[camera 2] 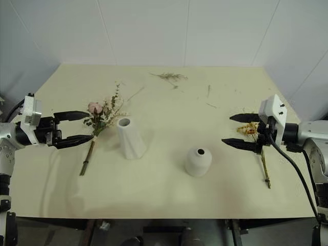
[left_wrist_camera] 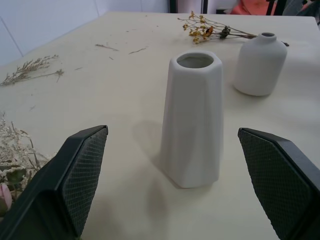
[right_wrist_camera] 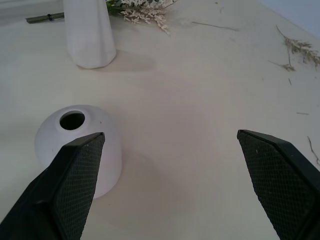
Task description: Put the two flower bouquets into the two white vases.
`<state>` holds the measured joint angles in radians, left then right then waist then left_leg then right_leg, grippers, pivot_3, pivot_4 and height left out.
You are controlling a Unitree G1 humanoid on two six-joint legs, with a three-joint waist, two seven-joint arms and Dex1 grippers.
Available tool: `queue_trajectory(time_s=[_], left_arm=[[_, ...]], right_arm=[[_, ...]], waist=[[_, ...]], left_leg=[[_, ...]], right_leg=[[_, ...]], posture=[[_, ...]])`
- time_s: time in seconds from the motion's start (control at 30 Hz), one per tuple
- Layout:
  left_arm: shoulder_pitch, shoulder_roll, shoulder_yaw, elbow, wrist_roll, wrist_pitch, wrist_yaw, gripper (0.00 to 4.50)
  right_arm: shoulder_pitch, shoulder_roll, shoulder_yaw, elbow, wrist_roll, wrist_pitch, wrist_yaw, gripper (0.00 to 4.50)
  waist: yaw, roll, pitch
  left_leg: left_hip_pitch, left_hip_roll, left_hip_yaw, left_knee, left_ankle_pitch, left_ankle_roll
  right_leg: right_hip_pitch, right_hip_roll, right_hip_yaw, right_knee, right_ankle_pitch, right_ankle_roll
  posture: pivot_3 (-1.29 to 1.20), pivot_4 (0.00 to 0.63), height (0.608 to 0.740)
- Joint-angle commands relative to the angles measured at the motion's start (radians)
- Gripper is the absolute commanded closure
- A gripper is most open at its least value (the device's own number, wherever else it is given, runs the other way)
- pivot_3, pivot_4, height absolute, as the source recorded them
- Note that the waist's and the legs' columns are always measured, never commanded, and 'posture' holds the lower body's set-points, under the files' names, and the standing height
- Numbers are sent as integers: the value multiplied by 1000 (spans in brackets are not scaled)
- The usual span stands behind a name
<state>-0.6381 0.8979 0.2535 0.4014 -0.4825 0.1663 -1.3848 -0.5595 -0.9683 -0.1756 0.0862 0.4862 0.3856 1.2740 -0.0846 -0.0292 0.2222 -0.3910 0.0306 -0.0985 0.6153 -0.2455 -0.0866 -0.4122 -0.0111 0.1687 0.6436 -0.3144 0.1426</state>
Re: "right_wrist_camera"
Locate small dry twig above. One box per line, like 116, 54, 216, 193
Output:
306, 136, 320, 167

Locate dried grass sprigs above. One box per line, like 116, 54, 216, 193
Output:
268, 24, 320, 72

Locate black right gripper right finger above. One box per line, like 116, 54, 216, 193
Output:
236, 129, 320, 240

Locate short round white vase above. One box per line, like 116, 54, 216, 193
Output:
34, 104, 123, 200

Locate tall white ceramic vase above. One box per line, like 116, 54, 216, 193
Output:
63, 0, 117, 70

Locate cream dried flower bouquet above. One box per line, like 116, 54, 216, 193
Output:
25, 0, 180, 35

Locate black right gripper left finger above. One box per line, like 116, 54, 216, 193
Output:
0, 131, 106, 240

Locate thin dry stem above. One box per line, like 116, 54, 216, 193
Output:
191, 21, 240, 32

